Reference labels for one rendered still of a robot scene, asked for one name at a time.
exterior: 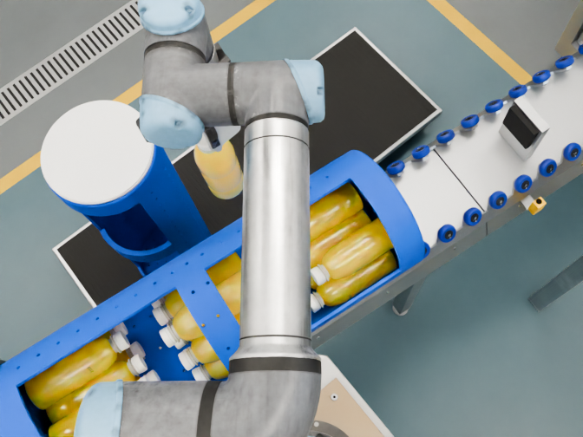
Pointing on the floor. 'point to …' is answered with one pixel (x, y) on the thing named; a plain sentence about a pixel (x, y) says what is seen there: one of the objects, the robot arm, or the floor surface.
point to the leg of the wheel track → (403, 301)
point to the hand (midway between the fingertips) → (206, 138)
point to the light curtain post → (559, 285)
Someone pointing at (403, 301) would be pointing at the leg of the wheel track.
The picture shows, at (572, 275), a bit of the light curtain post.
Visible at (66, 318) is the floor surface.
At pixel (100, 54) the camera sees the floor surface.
